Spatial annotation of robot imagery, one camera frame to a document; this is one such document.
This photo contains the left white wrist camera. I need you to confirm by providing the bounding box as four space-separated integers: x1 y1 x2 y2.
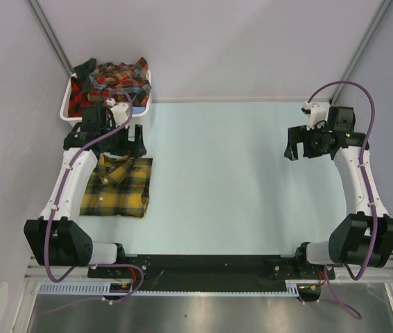
105 98 129 126

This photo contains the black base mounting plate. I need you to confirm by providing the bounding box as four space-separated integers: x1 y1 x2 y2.
87 253 335 301

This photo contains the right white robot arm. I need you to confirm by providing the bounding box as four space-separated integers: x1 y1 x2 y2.
284 102 393 278

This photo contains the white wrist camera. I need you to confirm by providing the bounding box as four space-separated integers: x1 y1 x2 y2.
105 98 129 126
301 101 326 130

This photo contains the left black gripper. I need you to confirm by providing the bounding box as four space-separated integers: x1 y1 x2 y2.
100 121 146 158

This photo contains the folded yellow plaid shirt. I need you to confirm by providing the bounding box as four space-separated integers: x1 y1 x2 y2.
80 155 153 219

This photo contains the aluminium frame rail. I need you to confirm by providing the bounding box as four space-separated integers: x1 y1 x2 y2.
24 255 393 282

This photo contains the red black checked shirt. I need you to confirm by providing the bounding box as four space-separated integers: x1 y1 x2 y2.
68 77 91 118

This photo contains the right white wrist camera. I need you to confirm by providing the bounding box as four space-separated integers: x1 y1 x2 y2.
301 101 326 130

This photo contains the white slotted cable duct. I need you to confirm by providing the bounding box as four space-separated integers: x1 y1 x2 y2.
37 282 299 297

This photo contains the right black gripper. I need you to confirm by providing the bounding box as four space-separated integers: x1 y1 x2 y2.
283 122 330 161

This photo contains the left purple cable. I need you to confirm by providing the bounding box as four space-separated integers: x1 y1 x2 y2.
42 89 146 315

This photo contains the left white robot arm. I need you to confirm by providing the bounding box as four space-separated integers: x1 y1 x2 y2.
24 105 146 278

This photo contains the red brown plaid shirt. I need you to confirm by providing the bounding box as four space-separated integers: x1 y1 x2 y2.
87 58 152 107

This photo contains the white plastic laundry bin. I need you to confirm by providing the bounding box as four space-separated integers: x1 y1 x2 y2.
59 72 152 127

